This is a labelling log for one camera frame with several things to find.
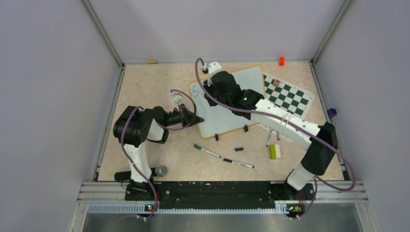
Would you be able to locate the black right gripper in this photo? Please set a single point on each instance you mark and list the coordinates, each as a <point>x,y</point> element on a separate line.
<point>208,89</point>

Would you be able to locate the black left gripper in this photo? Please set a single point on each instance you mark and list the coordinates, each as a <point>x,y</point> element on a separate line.
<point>189,118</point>

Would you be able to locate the yellow framed whiteboard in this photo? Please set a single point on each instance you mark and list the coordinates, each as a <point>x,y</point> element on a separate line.
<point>217,119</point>

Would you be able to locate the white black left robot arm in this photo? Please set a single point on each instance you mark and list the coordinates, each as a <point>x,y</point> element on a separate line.
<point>135,127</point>

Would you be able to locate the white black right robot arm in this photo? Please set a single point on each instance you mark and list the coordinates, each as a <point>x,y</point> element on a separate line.
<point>318,141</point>

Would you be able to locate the green capped marker pen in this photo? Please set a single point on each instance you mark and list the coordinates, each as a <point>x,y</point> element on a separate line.
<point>207,151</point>

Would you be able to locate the black capped marker pen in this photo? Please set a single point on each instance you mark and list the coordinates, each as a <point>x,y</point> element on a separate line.
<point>238,163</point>

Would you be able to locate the brown white chess piece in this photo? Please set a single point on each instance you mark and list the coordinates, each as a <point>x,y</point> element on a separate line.
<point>276,83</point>

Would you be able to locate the orange red small block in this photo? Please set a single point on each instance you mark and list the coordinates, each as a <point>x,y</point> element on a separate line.
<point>281,61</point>

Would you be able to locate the small wooden block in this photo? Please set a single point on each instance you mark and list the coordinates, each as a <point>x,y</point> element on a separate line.
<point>152,61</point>

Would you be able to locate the green white chess mat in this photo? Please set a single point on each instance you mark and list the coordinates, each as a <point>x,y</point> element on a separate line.
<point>288,97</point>

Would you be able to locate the green white toy brick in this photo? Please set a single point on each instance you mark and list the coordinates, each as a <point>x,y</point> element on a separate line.
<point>274,151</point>

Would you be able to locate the purple small object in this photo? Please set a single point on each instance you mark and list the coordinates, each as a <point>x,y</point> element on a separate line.
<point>331,112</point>

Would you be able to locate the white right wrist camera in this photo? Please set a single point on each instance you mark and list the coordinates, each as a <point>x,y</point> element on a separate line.
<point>211,69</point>

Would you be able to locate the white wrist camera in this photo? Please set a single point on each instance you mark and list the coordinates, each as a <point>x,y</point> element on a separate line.
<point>177,98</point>
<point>211,69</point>

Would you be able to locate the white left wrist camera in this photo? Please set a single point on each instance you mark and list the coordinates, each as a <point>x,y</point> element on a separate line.
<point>177,98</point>

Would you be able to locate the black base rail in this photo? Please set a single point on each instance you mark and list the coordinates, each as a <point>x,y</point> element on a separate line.
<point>214,195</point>

